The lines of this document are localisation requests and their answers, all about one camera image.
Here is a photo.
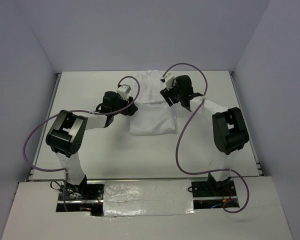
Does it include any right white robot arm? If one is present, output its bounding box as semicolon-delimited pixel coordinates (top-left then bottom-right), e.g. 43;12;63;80
160;73;249;196

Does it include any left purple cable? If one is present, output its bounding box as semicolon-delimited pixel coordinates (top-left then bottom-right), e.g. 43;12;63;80
23;76;141;213

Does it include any silver foil tape sheet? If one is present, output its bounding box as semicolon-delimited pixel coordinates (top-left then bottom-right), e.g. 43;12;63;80
102;179;195;217

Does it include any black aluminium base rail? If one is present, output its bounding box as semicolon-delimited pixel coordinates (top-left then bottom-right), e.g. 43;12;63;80
56;179;240;217

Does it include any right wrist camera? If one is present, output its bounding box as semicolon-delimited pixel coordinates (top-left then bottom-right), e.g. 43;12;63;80
160;72;176;90

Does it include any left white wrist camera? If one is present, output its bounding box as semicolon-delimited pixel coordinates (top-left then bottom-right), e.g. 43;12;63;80
116;84;131;101

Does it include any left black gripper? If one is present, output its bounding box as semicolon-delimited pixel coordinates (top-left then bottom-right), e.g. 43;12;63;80
111;93;138;116

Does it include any white long sleeve shirt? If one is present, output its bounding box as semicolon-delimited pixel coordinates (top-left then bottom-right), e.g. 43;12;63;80
129;70;176;136

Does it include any white foam front board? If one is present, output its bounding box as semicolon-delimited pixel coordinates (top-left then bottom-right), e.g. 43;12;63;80
2;177;292;240

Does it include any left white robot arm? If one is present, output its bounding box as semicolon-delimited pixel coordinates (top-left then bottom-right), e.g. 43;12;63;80
45;91;138;199

